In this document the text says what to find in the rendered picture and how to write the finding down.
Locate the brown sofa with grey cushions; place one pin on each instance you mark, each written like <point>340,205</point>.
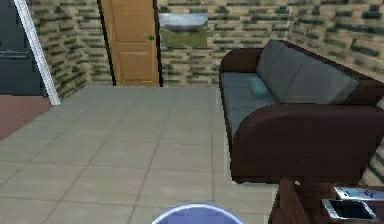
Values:
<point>300,140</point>

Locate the teal pillow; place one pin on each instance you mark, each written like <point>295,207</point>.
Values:
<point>258,88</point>

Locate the framed landscape picture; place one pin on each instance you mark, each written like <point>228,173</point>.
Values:
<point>183,30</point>

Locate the orange wooden room door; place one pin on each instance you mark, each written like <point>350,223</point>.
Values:
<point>131,43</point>

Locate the blue round bowl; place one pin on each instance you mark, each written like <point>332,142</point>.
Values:
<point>197,215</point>

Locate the dark brown wooden table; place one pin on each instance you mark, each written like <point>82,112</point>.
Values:
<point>293,206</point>

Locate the dark grey cupboard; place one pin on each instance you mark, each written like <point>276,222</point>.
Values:
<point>16,56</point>

